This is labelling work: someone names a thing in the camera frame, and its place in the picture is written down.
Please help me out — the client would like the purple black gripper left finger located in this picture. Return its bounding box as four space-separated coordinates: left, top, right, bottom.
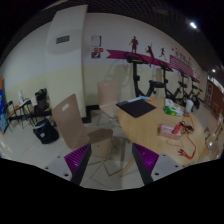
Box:
64 144 92 185

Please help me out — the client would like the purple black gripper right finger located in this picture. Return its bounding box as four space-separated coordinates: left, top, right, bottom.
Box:
132 143 159 185

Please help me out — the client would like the red charger plug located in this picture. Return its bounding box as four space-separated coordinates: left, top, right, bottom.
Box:
172 124 181 134

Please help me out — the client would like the pink tissue box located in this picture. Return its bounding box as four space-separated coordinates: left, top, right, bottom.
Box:
159 124 181 140

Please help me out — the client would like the black backpack on floor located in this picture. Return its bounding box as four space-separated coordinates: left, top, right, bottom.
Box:
33 119 59 144

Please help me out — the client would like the round wooden table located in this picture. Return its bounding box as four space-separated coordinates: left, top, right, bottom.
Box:
117 96 207 178

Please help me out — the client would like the near beige wooden chair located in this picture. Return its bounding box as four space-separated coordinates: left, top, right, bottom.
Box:
52 94 113 159

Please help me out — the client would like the beige wooden chair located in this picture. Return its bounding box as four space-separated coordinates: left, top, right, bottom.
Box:
52 94 113 159
97 80 119 123

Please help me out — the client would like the black mat on table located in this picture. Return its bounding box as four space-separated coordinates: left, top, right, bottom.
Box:
117 100 155 118

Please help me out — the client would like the green tissue pack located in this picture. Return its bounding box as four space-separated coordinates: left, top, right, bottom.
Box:
164 106 183 117

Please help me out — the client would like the blue paper on table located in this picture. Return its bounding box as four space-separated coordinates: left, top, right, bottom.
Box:
127 96 152 103

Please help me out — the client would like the black folding chair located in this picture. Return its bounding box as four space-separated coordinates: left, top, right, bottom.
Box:
33 88 51 118

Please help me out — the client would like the white cup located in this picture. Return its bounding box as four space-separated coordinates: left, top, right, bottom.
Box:
185 99 194 113

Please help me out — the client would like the black exercise bike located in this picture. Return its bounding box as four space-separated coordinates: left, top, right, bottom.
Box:
158 61 189 103
124 52 167 98
183 78 202 109

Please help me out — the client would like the small desk with items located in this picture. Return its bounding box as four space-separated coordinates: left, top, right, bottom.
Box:
14 91 35 126

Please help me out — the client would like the far beige wooden chair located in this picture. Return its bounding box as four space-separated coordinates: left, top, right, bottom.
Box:
97 80 119 123

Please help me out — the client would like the orange cable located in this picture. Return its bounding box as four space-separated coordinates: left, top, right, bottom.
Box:
176 114 198 160

